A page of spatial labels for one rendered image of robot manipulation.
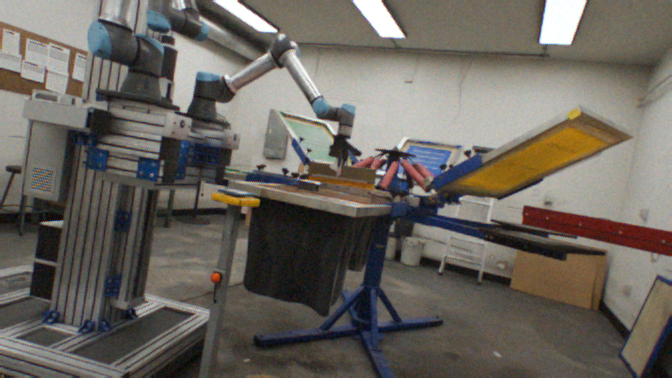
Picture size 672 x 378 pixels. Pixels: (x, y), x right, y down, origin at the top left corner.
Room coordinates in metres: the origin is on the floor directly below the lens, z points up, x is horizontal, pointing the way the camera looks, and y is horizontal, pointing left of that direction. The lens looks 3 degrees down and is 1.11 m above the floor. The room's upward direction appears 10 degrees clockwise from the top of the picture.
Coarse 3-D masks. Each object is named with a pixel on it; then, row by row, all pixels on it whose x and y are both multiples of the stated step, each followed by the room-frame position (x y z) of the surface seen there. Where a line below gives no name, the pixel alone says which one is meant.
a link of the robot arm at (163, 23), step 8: (152, 0) 1.42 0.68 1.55; (160, 0) 1.42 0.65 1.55; (168, 0) 1.44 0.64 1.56; (152, 8) 1.42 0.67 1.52; (160, 8) 1.42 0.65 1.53; (168, 8) 1.44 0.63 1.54; (152, 16) 1.42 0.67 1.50; (160, 16) 1.42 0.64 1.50; (168, 16) 1.44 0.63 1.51; (176, 16) 1.47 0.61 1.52; (184, 16) 1.49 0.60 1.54; (152, 24) 1.42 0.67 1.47; (160, 24) 1.42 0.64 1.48; (168, 24) 1.45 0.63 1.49; (176, 24) 1.48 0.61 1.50; (160, 32) 1.48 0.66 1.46; (168, 32) 1.47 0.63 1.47
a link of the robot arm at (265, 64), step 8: (296, 48) 2.22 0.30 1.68; (264, 56) 2.26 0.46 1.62; (272, 56) 2.22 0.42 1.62; (248, 64) 2.28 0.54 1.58; (256, 64) 2.26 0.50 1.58; (264, 64) 2.25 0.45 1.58; (272, 64) 2.25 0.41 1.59; (280, 64) 2.25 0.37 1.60; (240, 72) 2.27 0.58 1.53; (248, 72) 2.26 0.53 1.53; (256, 72) 2.26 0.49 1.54; (264, 72) 2.27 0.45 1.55; (224, 80) 2.27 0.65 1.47; (232, 80) 2.28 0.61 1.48; (240, 80) 2.28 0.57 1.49; (248, 80) 2.28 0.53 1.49; (232, 88) 2.29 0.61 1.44; (240, 88) 2.31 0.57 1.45; (224, 96) 2.30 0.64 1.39; (232, 96) 2.33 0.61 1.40
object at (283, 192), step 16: (256, 192) 1.76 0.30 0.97; (272, 192) 1.73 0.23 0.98; (288, 192) 1.71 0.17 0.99; (304, 192) 2.40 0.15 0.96; (320, 192) 2.47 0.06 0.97; (336, 192) 2.43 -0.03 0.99; (320, 208) 1.64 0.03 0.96; (336, 208) 1.62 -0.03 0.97; (352, 208) 1.60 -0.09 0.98; (368, 208) 1.72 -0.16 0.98; (384, 208) 1.93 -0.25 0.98
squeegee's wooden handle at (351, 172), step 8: (312, 168) 2.22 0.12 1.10; (320, 168) 2.20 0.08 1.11; (328, 168) 2.19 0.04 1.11; (344, 168) 2.15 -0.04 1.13; (352, 168) 2.14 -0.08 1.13; (360, 168) 2.12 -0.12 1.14; (368, 168) 2.11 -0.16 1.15; (336, 176) 2.17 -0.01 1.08; (344, 176) 2.15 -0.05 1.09; (352, 176) 2.13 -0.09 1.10; (360, 176) 2.12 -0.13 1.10; (368, 176) 2.10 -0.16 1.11
